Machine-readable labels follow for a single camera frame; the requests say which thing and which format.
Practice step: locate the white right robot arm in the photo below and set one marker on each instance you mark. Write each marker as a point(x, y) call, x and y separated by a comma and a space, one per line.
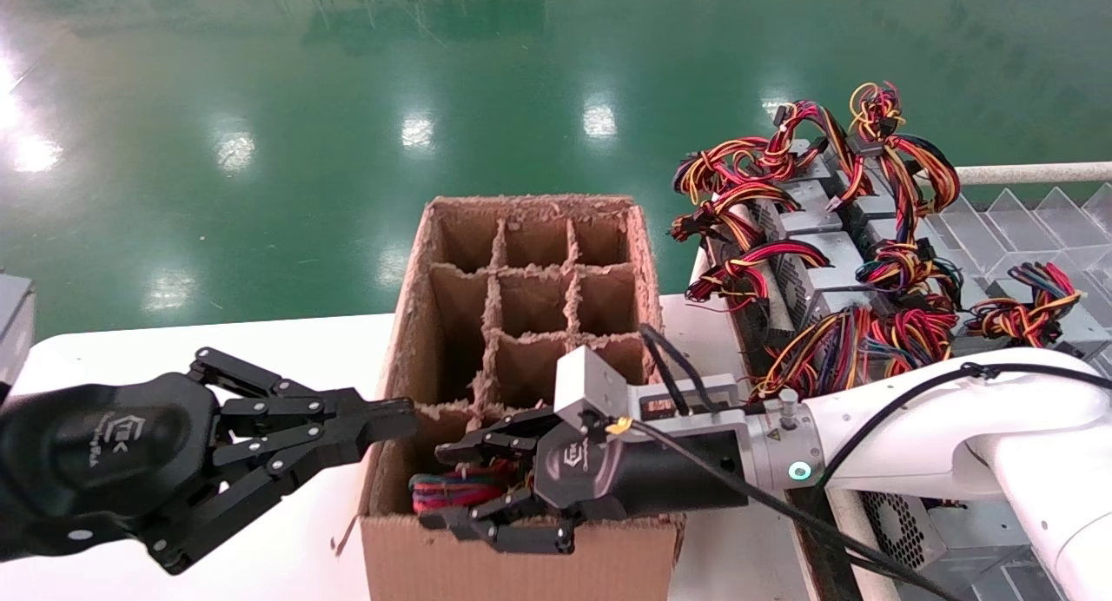
point(912, 427)

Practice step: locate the row of grey power supplies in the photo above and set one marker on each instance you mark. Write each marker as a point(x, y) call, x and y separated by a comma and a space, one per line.
point(856, 540)

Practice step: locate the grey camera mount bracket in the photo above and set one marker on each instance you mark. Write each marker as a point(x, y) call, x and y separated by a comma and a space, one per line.
point(725, 419)

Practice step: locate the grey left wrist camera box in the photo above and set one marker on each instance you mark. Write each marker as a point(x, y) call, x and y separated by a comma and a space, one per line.
point(13, 323)

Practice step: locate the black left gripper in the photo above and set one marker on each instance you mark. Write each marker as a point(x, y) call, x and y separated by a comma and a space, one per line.
point(95, 458)

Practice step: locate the black rack edge bar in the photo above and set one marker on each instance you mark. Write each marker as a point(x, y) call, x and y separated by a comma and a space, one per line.
point(804, 536)

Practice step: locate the brown cardboard divider box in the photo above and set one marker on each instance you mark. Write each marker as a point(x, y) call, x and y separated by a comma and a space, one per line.
point(521, 575)

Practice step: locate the white metal pipe rail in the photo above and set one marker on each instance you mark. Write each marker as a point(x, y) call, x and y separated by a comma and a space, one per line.
point(1042, 173)

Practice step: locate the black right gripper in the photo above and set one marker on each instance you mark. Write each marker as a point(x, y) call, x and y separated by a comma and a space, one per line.
point(651, 475)

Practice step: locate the clear acrylic divider rack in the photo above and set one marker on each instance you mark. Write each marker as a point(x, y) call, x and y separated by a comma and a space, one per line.
point(1025, 223)

